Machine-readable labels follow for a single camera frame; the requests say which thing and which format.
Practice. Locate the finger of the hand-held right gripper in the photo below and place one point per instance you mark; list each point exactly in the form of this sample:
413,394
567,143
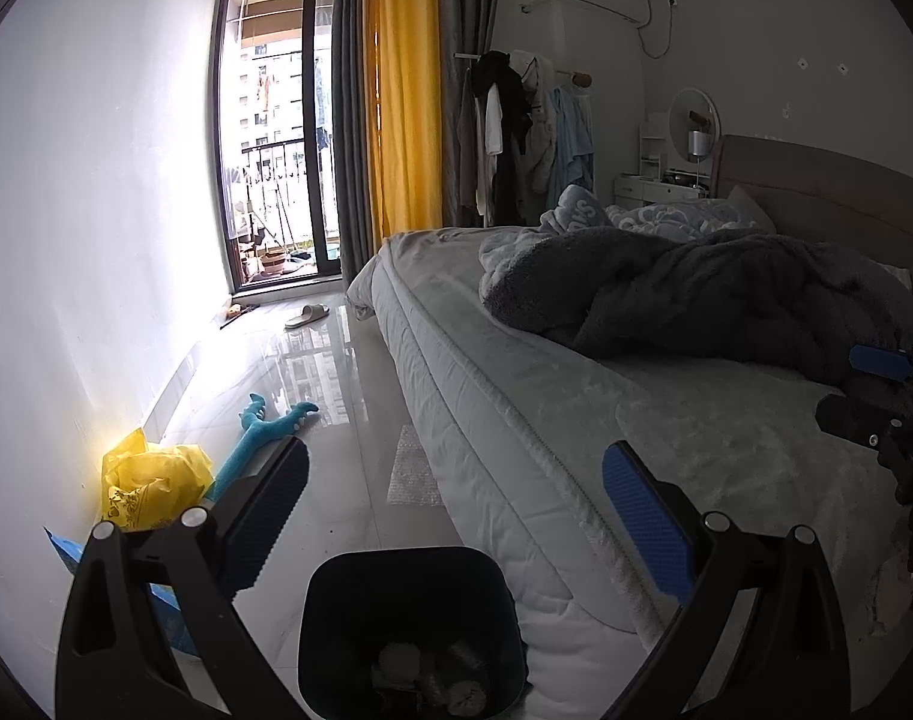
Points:
880,360
850,412

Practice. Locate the blue plush toy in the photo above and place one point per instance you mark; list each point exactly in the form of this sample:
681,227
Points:
265,435

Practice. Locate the blue plastic package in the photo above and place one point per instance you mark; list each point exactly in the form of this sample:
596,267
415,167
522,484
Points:
167,611

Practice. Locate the beige padded headboard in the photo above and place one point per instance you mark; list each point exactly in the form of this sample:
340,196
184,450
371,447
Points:
824,187

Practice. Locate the patterned light blue pillow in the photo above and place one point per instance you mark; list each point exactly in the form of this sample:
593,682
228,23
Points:
629,215

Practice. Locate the white hanging shirt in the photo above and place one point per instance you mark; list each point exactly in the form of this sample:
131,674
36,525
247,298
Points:
492,120

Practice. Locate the white desktop shelf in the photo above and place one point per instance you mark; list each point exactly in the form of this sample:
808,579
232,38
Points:
653,146

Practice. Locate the dark stick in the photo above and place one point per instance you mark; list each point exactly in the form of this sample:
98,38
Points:
232,315

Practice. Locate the bed with grey sheet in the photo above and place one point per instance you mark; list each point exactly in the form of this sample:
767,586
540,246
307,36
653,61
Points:
539,465

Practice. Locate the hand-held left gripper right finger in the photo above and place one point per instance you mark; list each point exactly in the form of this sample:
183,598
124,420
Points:
644,517

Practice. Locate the yellow curtain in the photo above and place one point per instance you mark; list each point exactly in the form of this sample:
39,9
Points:
400,90

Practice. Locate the beige hanging garment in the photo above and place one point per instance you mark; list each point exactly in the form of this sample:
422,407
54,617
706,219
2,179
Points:
467,150

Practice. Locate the yellow plastic bag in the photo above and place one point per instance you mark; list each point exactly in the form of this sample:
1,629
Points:
148,484

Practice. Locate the clothes rack rod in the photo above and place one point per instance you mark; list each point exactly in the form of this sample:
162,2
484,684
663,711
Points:
569,75

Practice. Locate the white hanging jacket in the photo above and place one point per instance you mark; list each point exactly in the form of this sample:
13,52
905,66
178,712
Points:
540,124

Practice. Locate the dark grey fleece blanket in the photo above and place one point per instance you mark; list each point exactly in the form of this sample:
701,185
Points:
689,292

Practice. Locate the black framed balcony door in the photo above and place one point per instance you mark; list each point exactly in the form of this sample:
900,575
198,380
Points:
276,127

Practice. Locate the bubble wrap sheet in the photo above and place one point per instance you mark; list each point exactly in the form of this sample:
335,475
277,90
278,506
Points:
415,472

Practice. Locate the beige pillow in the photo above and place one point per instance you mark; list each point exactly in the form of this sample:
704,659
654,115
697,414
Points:
749,208

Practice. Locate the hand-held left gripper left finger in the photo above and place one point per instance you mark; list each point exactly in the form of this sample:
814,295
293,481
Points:
276,514

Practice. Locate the wooden bucket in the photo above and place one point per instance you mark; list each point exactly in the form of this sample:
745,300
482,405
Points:
272,264

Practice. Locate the black hanging garment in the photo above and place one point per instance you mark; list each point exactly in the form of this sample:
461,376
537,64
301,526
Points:
505,112

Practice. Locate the black trash bin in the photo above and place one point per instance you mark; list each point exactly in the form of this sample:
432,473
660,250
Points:
329,615

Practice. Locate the beige slipper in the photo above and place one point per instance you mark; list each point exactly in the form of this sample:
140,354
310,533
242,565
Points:
306,315

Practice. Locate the light blue hanging garment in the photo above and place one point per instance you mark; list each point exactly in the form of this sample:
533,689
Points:
572,142

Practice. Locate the grey curtain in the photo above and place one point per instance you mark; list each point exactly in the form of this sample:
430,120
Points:
351,112
464,30

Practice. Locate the silver table lamp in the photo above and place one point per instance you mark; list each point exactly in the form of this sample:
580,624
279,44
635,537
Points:
698,145

